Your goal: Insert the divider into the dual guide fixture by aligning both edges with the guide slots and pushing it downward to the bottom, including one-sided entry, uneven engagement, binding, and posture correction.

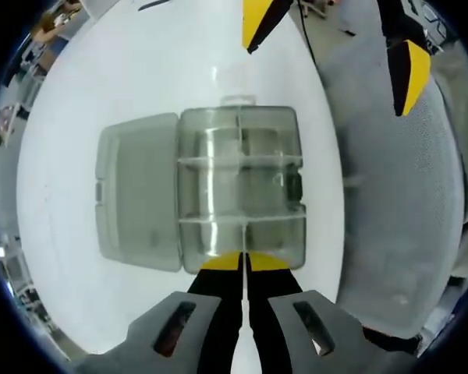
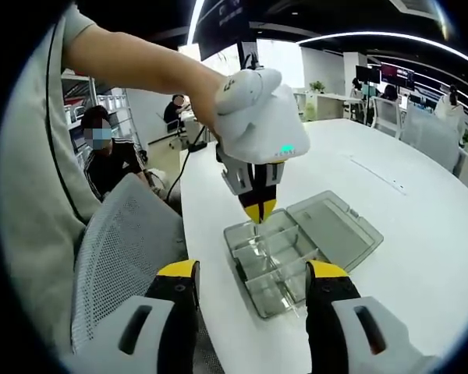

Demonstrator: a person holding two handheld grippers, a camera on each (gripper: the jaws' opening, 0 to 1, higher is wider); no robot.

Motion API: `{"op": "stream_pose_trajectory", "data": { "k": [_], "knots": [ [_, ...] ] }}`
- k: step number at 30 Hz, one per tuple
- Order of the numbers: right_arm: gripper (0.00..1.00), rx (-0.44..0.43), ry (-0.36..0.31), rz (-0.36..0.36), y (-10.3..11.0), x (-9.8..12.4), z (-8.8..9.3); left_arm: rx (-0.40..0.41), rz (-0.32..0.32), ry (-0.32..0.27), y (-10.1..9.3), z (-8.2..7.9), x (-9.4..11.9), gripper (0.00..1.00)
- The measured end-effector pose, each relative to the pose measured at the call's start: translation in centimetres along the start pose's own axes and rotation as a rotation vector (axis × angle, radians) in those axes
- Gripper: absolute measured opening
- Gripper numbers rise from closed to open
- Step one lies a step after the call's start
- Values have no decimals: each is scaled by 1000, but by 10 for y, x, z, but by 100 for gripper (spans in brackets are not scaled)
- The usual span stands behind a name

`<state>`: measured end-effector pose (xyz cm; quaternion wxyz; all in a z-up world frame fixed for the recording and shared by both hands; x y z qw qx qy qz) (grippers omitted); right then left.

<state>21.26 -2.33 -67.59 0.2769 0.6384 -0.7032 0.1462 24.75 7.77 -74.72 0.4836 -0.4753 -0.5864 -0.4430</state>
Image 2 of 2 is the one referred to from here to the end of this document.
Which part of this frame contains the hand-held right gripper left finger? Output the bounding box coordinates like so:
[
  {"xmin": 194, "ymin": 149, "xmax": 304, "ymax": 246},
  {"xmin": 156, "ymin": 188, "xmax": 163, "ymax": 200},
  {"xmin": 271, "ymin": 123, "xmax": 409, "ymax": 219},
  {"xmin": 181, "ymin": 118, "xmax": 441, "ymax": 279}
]
[{"xmin": 81, "ymin": 259, "xmax": 201, "ymax": 374}]

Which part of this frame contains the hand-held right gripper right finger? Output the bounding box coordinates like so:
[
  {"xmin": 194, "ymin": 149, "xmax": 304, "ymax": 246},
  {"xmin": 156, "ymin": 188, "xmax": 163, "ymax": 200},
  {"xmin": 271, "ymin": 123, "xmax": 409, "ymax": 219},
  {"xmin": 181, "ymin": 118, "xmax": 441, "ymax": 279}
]
[{"xmin": 304, "ymin": 259, "xmax": 427, "ymax": 374}]

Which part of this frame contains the clear grey guide fixture box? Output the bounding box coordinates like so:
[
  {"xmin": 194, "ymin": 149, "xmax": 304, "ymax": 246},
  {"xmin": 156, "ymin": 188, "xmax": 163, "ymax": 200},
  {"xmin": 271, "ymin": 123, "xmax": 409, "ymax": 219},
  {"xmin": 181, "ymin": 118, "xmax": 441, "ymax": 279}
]
[{"xmin": 222, "ymin": 189, "xmax": 385, "ymax": 320}]

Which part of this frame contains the grey mesh office chair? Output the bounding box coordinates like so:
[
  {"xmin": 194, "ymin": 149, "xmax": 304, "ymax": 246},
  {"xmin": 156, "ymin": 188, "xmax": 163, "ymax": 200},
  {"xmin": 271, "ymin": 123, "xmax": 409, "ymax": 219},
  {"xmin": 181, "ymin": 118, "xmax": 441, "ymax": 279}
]
[{"xmin": 70, "ymin": 172, "xmax": 224, "ymax": 374}]

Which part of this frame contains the hanging dark screen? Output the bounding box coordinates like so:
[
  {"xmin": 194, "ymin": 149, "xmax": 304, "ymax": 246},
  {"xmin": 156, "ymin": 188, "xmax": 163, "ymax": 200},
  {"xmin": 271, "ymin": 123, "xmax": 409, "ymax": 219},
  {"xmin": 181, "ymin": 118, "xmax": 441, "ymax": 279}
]
[{"xmin": 196, "ymin": 0, "xmax": 259, "ymax": 60}]

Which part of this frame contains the person's grey shirt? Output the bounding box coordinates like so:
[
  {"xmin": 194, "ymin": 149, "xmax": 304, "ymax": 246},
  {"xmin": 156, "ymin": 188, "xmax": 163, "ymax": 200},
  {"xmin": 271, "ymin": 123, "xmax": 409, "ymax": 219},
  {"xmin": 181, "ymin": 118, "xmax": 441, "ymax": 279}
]
[{"xmin": 0, "ymin": 0, "xmax": 102, "ymax": 351}]

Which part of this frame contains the black cable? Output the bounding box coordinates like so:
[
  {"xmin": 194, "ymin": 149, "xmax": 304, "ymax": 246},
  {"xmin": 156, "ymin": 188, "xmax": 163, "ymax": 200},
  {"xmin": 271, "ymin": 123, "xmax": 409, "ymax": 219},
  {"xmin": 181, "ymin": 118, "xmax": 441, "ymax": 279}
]
[{"xmin": 166, "ymin": 140, "xmax": 209, "ymax": 204}]

